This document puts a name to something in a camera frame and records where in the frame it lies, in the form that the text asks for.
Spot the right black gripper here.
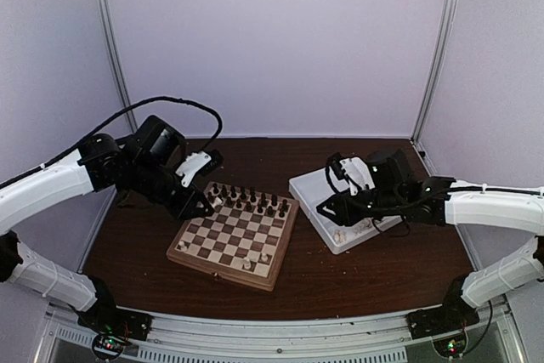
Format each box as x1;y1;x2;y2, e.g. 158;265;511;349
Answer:
315;189;403;229

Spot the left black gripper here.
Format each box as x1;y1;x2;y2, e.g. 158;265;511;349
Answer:
127;157;213;222

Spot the white rook corner piece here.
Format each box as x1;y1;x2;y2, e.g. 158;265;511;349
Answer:
178;241;188;252

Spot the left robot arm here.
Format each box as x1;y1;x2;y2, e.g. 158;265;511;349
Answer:
1;116;223;332

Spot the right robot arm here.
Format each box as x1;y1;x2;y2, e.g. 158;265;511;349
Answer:
316;149;543;331

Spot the pile of white chess pieces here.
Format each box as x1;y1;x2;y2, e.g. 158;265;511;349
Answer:
332;222;378;245

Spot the wooden chess board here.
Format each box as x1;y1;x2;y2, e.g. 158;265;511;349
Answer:
166;182;299;292

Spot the white plastic tray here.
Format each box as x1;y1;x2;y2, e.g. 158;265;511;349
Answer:
289;168;401;255

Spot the dark king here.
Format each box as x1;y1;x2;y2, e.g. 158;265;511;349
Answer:
250;187;257;202

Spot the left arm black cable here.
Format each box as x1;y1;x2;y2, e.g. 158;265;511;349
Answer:
42;96;224;168

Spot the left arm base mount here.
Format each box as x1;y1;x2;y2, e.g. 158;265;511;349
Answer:
76;276;152;341

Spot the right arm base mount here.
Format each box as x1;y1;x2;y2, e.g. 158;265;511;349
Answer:
406;275;479;339

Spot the front aluminium rail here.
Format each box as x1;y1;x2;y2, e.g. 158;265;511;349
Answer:
37;290;519;363

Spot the right aluminium frame post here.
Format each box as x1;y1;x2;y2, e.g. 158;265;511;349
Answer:
411;0;458;145

